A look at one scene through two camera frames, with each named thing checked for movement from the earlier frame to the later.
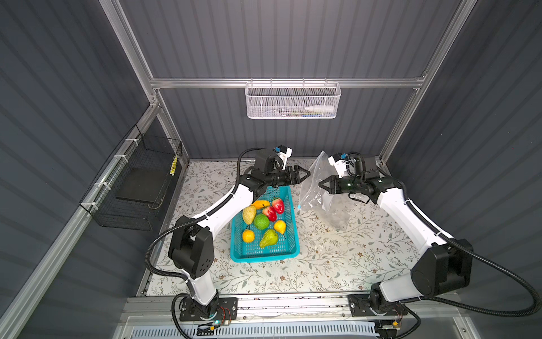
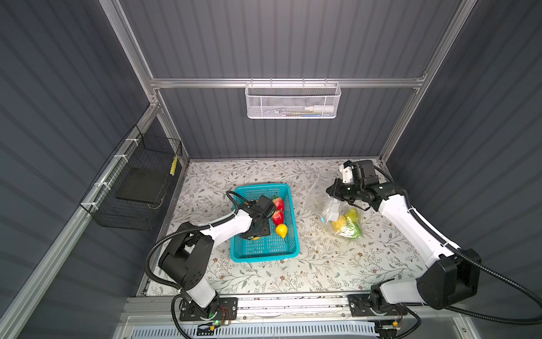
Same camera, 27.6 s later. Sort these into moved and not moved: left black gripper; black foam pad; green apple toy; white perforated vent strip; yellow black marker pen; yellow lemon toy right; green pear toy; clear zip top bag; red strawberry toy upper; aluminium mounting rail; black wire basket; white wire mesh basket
Moved: clear zip top bag; left black gripper; green pear toy; green apple toy
Not moved: white wire mesh basket; yellow lemon toy right; white perforated vent strip; black wire basket; red strawberry toy upper; yellow black marker pen; black foam pad; aluminium mounting rail
